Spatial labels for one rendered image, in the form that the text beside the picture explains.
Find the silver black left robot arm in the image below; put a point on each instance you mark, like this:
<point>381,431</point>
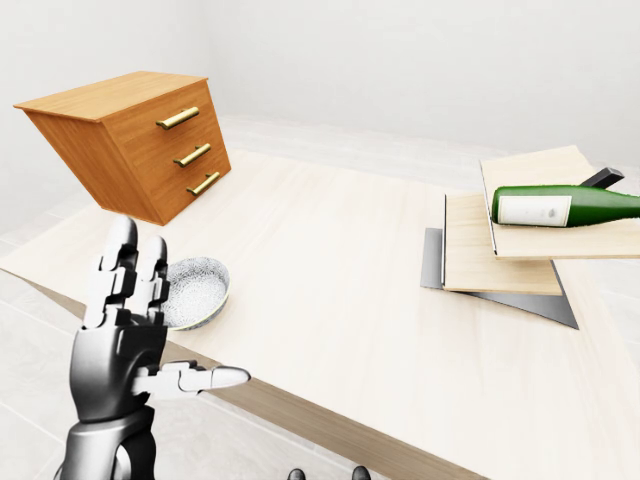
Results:
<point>92,447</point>

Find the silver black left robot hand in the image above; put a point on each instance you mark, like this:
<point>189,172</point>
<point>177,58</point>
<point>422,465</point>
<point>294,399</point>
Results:
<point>112,365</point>

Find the green wine bottle white label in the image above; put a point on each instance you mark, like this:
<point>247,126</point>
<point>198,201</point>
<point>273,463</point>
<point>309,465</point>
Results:
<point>595,206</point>

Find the wooden cabinet drawer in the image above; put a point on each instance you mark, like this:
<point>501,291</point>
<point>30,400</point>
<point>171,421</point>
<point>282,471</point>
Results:
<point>145,125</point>
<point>172,202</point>
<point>160,167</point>

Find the wooden cabinet with drawers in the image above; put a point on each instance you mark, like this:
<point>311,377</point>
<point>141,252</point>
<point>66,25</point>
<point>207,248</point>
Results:
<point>75,145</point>

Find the patterned grey white bowl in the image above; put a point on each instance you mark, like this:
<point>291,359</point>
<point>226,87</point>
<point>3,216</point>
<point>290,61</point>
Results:
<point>197,290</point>

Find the small dark rounded shape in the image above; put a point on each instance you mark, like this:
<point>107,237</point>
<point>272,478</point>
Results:
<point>361,473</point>
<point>297,475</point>

